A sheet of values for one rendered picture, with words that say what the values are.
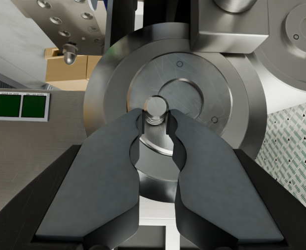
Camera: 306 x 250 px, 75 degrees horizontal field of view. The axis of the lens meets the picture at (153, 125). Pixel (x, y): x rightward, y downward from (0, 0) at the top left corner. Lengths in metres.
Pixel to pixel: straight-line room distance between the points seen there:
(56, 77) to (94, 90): 2.67
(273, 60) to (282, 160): 0.18
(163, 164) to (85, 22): 0.38
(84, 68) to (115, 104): 2.49
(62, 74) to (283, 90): 2.68
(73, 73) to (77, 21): 2.24
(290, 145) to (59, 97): 0.48
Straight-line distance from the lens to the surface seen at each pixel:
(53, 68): 2.91
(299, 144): 0.33
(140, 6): 0.63
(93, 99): 0.17
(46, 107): 0.55
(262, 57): 0.20
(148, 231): 0.60
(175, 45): 0.18
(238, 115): 0.17
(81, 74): 2.64
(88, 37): 0.52
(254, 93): 0.18
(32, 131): 0.56
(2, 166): 0.60
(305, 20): 0.24
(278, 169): 0.36
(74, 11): 0.46
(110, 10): 0.22
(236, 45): 0.17
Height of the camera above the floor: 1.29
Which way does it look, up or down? 8 degrees down
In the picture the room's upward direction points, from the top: 178 degrees counter-clockwise
